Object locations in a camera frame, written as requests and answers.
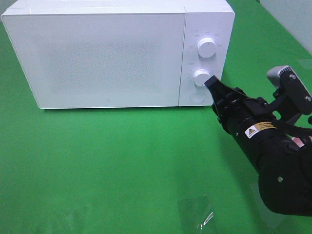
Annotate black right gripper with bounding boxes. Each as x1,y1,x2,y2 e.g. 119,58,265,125
204,76,296,156

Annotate lower white control knob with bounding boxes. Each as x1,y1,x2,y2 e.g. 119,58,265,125
193,69,211,87

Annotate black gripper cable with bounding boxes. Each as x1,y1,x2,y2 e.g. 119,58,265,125
272,117,312,137

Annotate round door release button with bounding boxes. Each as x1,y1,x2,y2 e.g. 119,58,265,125
191,92,206,104

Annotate white microwave oven body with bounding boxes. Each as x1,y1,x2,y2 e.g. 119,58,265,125
1,0,235,106

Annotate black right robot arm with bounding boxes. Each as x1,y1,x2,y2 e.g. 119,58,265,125
205,76,312,216

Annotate clear tape patch front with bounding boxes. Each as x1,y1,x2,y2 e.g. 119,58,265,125
177,195,218,234

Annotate white microwave door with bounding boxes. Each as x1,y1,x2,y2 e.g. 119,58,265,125
3,14,185,109

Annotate upper white control knob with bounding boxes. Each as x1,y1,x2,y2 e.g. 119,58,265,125
197,37,217,58

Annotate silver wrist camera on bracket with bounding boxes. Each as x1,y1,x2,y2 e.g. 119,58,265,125
267,65,312,125

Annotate white control knob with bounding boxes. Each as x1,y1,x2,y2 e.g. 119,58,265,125
197,37,217,58
193,69,211,87

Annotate clear tape patch far right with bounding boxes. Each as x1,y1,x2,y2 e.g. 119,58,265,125
298,58,312,70

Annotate clear tape patch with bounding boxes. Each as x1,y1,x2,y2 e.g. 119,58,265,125
250,182,287,233
177,195,218,234
298,58,312,70

